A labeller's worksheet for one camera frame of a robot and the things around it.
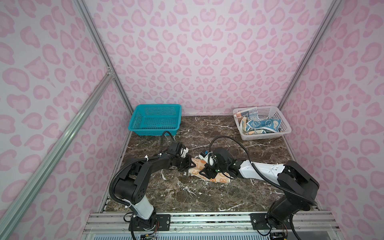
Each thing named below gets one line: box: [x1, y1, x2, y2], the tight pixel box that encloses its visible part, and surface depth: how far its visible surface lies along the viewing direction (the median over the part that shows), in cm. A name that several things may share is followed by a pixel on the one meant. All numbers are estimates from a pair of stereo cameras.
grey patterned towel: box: [236, 108, 261, 126], surface depth 115 cm
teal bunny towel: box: [246, 118, 281, 133], surface depth 108 cm
